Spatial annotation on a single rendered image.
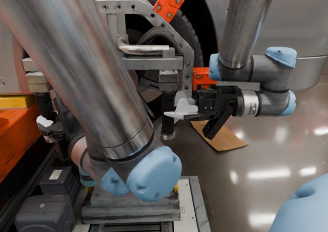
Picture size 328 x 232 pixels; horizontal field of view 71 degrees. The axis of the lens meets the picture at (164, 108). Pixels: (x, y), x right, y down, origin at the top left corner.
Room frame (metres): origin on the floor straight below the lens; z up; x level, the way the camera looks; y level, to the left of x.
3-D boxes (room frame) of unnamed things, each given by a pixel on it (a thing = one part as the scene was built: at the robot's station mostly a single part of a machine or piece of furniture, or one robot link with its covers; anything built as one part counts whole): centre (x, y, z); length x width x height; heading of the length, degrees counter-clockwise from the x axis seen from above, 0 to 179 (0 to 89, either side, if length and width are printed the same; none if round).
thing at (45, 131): (0.50, 0.29, 0.83); 0.09 x 0.05 x 0.02; 56
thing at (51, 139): (0.57, 0.33, 0.83); 0.04 x 0.04 x 0.16
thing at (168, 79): (0.62, -0.01, 0.93); 0.09 x 0.05 x 0.05; 2
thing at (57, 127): (0.48, 0.22, 0.80); 0.12 x 0.08 x 0.09; 47
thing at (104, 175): (0.37, 0.11, 0.81); 0.11 x 0.08 x 0.09; 47
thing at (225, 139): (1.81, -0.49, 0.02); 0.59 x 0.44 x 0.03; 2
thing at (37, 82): (0.60, 0.33, 0.93); 0.09 x 0.05 x 0.05; 2
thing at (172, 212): (0.98, 0.17, 0.13); 0.50 x 0.36 x 0.10; 92
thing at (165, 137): (0.59, -0.01, 0.83); 0.04 x 0.04 x 0.16
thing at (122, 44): (0.69, 0.06, 1.03); 0.19 x 0.18 x 0.11; 2
